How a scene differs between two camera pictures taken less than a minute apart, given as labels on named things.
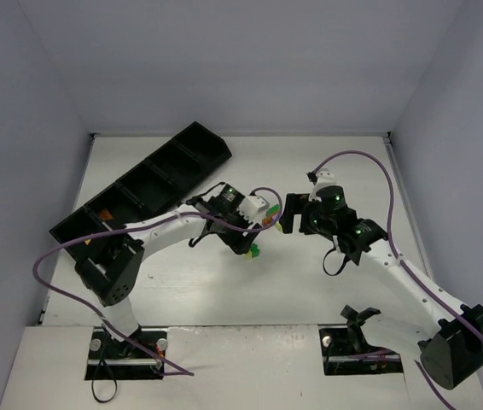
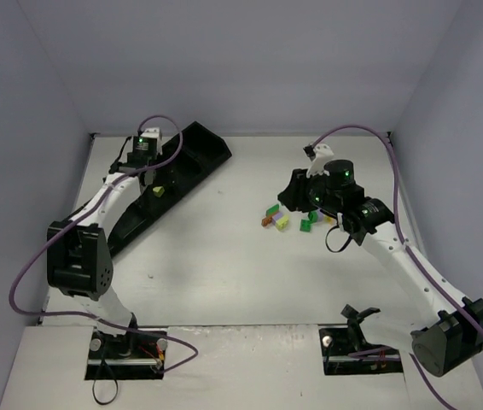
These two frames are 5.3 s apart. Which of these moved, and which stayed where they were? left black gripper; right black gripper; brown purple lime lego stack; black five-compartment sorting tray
Moved: left black gripper; right black gripper
Stayed: brown purple lime lego stack; black five-compartment sorting tray
